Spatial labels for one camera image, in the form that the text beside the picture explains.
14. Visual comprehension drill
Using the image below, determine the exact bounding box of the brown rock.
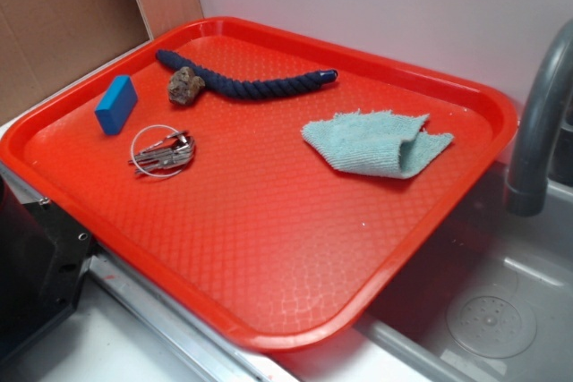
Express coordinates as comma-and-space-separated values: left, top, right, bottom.
167, 66, 206, 106

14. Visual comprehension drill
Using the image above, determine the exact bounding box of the red plastic tray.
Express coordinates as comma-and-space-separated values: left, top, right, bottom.
1, 18, 517, 352

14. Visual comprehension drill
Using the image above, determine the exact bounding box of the light blue folded cloth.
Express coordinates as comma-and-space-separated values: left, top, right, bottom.
301, 111, 454, 180

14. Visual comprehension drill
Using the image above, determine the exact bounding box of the blue rectangular block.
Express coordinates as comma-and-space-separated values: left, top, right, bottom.
95, 75, 138, 135

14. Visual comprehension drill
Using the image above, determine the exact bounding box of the grey faucet spout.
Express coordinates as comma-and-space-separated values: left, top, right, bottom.
503, 21, 572, 216

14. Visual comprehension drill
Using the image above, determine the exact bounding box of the grey plastic sink basin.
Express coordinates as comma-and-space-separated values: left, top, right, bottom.
282, 169, 572, 381

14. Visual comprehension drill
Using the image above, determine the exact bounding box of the brown cardboard panel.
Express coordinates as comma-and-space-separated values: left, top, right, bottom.
1, 0, 203, 123

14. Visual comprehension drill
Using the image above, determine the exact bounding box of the dark blue twisted rope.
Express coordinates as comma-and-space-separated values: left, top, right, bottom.
155, 48, 338, 101

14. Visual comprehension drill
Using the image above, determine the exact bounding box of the silver key bunch on ring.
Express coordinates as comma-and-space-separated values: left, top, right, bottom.
127, 124, 196, 179

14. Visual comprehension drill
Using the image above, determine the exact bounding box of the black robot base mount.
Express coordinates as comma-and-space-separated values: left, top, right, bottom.
1, 181, 94, 364

